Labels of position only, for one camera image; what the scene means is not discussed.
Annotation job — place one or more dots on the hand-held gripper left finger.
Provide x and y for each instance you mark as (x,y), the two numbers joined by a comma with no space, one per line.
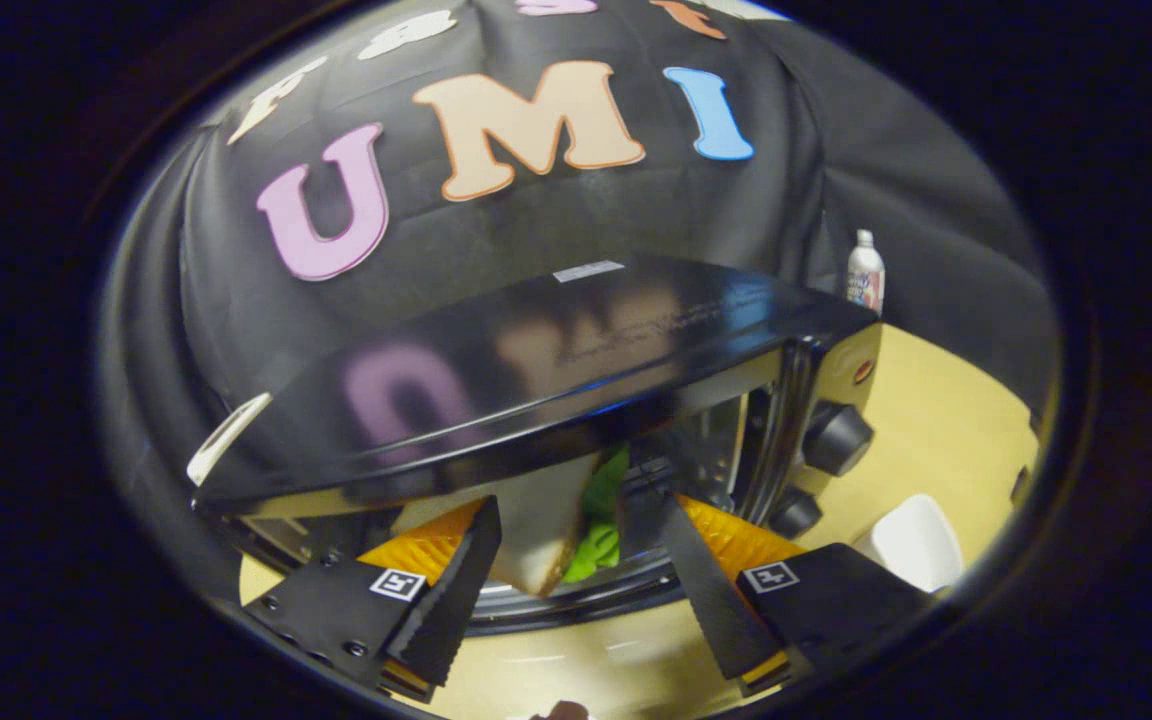
(456,590)

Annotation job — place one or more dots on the white pink spray bottle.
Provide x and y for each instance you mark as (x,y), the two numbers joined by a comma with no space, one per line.
(865,275)

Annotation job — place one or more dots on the black toaster oven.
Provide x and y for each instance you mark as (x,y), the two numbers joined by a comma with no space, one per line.
(536,370)

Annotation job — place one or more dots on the lettuce sandwich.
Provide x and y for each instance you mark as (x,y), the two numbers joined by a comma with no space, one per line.
(546,520)

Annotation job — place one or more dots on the white pop-up toaster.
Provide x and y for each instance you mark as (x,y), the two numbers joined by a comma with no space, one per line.
(226,440)

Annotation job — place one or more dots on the white rectangular dish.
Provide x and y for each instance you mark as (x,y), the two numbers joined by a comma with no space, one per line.
(911,545)

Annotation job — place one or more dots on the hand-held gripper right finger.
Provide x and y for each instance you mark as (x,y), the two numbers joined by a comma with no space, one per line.
(701,590)

